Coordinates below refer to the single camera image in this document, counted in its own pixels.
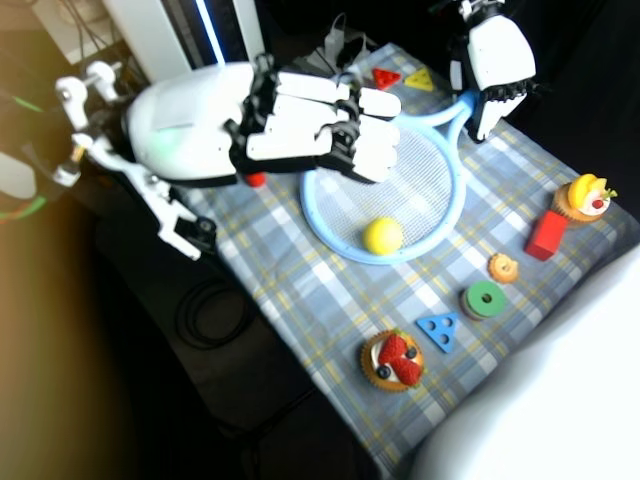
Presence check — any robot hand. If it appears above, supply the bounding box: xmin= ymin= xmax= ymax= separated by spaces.
xmin=447 ymin=13 xmax=547 ymax=145
xmin=124 ymin=52 xmax=404 ymax=190

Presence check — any light blue toy racket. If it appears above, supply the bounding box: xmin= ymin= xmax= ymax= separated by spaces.
xmin=299 ymin=89 xmax=476 ymax=266

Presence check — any yellow ball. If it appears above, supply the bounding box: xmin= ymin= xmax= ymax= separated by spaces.
xmin=363 ymin=216 xmax=405 ymax=256

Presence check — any yellow triangle block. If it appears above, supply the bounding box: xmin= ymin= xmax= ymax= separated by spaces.
xmin=403 ymin=68 xmax=435 ymax=92

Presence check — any white robot body column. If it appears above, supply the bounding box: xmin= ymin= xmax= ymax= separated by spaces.
xmin=102 ymin=0 xmax=266 ymax=84

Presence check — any red triangle block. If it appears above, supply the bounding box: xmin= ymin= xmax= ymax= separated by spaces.
xmin=372 ymin=67 xmax=403 ymax=91

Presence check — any yellow fruit cupcake toy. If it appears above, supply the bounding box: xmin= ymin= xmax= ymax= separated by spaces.
xmin=552 ymin=173 xmax=619 ymax=224

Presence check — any red rectangular block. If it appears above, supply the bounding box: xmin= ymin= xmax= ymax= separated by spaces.
xmin=523 ymin=209 xmax=570 ymax=262

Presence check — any small orange cookie toy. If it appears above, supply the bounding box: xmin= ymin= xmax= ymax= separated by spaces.
xmin=487 ymin=252 xmax=520 ymax=285

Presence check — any blue plaid table cloth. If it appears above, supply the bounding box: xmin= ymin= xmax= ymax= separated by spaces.
xmin=184 ymin=42 xmax=631 ymax=476

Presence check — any stack of coloured rings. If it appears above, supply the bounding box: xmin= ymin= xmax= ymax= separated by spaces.
xmin=459 ymin=280 xmax=509 ymax=321

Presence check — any blue triangle block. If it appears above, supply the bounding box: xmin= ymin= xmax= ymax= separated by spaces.
xmin=415 ymin=312 xmax=461 ymax=355

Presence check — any strawberry cupcake toy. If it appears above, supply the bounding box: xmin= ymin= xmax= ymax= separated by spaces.
xmin=360 ymin=328 xmax=426 ymax=394

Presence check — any large blurred white shell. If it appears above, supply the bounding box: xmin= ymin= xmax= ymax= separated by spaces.
xmin=409 ymin=244 xmax=640 ymax=480

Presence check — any grey cable bundle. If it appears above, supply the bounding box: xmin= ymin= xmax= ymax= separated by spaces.
xmin=307 ymin=13 xmax=379 ymax=79

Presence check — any coiled black cable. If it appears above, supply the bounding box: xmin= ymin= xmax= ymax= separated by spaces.
xmin=175 ymin=278 xmax=251 ymax=351

